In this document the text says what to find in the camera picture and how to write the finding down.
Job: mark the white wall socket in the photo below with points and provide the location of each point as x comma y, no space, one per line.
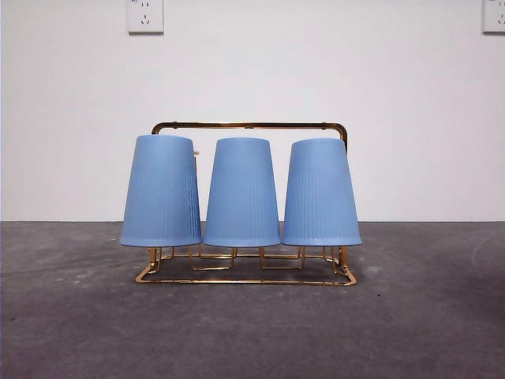
145,17
495,16

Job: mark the blue ribbed plastic cup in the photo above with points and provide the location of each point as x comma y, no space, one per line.
241,197
159,197
321,197

